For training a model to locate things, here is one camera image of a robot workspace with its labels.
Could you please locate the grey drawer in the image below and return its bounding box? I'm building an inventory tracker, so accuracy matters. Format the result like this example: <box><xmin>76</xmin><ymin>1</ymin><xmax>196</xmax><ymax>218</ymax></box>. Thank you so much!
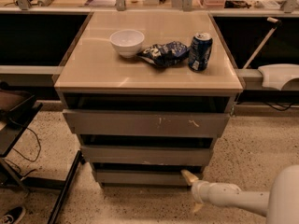
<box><xmin>63</xmin><ymin>109</ymin><xmax>229</xmax><ymax>137</ymax></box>
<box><xmin>93</xmin><ymin>170</ymin><xmax>188</xmax><ymax>186</ymax></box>
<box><xmin>81</xmin><ymin>146</ymin><xmax>211</xmax><ymax>166</ymax></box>

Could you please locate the white bowl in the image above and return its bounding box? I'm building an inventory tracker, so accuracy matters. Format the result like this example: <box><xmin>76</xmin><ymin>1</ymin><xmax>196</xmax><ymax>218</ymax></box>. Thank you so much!
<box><xmin>109</xmin><ymin>29</ymin><xmax>145</xmax><ymax>58</ymax></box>

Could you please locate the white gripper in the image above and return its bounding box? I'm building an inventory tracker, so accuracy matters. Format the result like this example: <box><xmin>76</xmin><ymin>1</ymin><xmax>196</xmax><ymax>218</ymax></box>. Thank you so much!
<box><xmin>181</xmin><ymin>169</ymin><xmax>215</xmax><ymax>214</ymax></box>

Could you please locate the black cable under ledge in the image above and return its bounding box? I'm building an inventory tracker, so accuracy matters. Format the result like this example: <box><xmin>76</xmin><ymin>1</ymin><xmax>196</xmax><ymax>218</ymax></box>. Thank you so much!
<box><xmin>264</xmin><ymin>102</ymin><xmax>297</xmax><ymax>112</ymax></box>

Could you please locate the blue crumpled snack bag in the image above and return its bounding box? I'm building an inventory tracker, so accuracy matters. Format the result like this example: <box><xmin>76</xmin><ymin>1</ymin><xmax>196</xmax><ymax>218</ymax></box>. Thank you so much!
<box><xmin>137</xmin><ymin>41</ymin><xmax>190</xmax><ymax>68</ymax></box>

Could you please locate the white dustpan with handle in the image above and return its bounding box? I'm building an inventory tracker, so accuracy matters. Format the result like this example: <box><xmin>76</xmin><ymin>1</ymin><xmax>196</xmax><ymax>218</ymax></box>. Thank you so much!
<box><xmin>243</xmin><ymin>17</ymin><xmax>299</xmax><ymax>91</ymax></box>

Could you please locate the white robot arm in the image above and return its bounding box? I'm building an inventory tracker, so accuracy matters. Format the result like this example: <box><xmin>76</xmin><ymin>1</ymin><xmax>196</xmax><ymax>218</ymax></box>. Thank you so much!
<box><xmin>181</xmin><ymin>165</ymin><xmax>299</xmax><ymax>224</ymax></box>

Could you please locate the grey three-drawer cabinet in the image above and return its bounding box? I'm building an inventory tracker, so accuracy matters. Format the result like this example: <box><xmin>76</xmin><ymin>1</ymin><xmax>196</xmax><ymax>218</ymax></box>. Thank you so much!
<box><xmin>55</xmin><ymin>10</ymin><xmax>242</xmax><ymax>175</ymax></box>

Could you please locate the black cart on left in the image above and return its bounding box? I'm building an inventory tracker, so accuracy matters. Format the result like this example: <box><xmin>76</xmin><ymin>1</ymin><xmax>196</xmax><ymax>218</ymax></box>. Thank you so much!
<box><xmin>0</xmin><ymin>82</ymin><xmax>85</xmax><ymax>224</ymax></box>

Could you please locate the grey top drawer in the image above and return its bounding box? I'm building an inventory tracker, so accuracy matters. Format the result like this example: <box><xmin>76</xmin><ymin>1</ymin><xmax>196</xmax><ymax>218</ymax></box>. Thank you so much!
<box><xmin>63</xmin><ymin>109</ymin><xmax>229</xmax><ymax>137</ymax></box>

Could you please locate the blue soda can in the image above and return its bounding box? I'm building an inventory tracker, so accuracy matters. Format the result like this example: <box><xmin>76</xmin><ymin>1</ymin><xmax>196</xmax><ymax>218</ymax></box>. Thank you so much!
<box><xmin>188</xmin><ymin>33</ymin><xmax>213</xmax><ymax>72</ymax></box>

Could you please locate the grey bottom drawer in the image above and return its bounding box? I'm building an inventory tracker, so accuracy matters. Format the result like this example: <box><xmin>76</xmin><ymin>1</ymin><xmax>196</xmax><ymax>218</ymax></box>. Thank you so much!
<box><xmin>93</xmin><ymin>170</ymin><xmax>188</xmax><ymax>186</ymax></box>

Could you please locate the grey middle drawer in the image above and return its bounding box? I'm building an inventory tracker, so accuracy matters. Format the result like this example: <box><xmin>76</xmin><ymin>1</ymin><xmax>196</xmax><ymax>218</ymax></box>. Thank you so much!
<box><xmin>81</xmin><ymin>146</ymin><xmax>211</xmax><ymax>166</ymax></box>

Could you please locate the black and white sneaker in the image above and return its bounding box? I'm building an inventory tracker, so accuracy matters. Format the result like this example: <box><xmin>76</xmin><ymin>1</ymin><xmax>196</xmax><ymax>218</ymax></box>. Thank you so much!
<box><xmin>0</xmin><ymin>206</ymin><xmax>26</xmax><ymax>224</ymax></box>

